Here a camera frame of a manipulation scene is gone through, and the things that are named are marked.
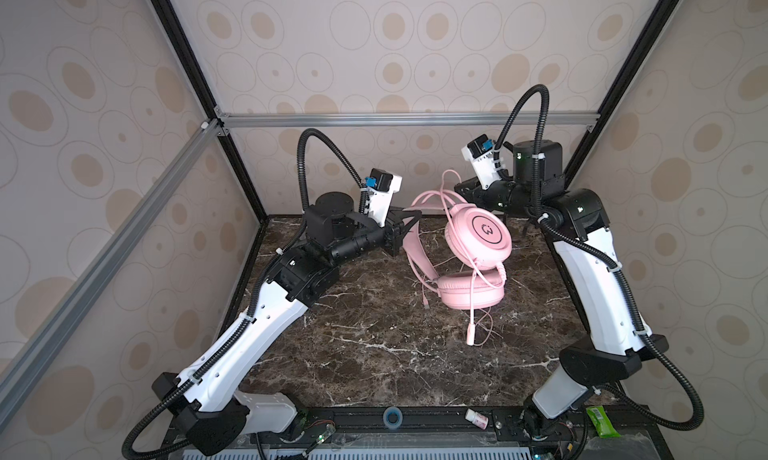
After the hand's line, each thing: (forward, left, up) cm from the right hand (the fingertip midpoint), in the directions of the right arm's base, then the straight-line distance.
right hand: (460, 185), depth 64 cm
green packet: (-38, -36, -43) cm, 68 cm away
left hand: (-12, +8, +3) cm, 15 cm away
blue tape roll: (-35, +14, -43) cm, 58 cm away
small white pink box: (-37, -5, -42) cm, 56 cm away
